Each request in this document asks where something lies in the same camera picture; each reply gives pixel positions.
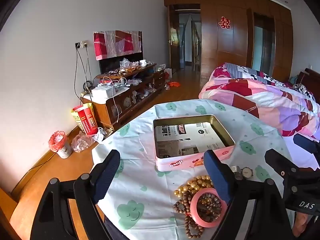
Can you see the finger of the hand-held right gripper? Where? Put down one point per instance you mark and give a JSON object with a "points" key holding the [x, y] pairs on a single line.
{"points": [[306, 143], [276, 159]]}

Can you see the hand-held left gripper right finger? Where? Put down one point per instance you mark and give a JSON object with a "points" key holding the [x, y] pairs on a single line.
{"points": [[217, 180]]}

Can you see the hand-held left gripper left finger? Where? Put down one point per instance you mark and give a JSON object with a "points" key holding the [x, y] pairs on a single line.
{"points": [[108, 175]]}

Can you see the silver wristwatch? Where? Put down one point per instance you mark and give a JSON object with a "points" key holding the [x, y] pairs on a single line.
{"points": [[246, 172]]}

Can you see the pink bangle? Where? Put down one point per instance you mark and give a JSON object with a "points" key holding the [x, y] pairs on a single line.
{"points": [[193, 208]]}

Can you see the pink tin box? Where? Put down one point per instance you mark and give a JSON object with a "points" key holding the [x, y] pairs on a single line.
{"points": [[175, 163]]}

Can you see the person's right hand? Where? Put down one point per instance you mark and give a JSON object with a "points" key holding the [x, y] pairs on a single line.
{"points": [[303, 226]]}

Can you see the white bed sheet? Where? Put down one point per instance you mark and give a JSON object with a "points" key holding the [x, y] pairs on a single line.
{"points": [[292, 145]]}

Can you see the clear plastic bag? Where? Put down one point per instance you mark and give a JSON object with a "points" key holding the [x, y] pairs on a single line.
{"points": [[81, 142]]}

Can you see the printed paper lining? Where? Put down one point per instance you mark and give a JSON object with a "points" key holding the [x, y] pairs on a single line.
{"points": [[197, 140]]}

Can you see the cloud print tablecloth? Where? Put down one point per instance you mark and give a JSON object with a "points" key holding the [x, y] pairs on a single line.
{"points": [[140, 140]]}

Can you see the trash bin with red bag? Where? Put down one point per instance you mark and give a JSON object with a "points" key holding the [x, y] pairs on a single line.
{"points": [[61, 147]]}

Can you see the red and yellow bag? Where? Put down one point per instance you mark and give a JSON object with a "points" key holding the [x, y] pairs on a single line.
{"points": [[86, 121]]}

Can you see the pink patchwork quilt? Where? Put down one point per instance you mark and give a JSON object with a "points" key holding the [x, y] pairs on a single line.
{"points": [[262, 97]]}

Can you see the wooden headboard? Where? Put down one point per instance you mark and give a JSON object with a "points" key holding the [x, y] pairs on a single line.
{"points": [[306, 76]]}

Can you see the white box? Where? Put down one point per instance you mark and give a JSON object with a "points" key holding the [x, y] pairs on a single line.
{"points": [[102, 92]]}

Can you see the wooden tv cabinet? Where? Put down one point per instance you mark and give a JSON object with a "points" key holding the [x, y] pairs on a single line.
{"points": [[140, 90]]}

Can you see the orange bag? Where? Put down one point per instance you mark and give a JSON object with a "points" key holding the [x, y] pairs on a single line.
{"points": [[173, 84]]}

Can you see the black television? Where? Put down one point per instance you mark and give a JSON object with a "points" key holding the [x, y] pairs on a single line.
{"points": [[108, 65]]}

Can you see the white mug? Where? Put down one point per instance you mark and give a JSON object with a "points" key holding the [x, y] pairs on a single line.
{"points": [[143, 63]]}

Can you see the white paper bag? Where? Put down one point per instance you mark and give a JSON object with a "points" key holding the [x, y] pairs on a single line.
{"points": [[168, 73]]}

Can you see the wooden wardrobe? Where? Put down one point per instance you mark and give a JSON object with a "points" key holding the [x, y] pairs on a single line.
{"points": [[232, 45]]}

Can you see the red and pink cloth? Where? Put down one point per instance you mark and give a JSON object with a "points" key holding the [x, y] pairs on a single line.
{"points": [[115, 42]]}

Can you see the red paper decoration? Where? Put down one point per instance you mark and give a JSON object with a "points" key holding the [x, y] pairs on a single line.
{"points": [[224, 23]]}

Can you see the wooden door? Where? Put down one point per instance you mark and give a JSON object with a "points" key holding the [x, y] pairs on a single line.
{"points": [[173, 35]]}

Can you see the wall socket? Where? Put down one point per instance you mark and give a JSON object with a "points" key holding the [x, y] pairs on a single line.
{"points": [[81, 44]]}

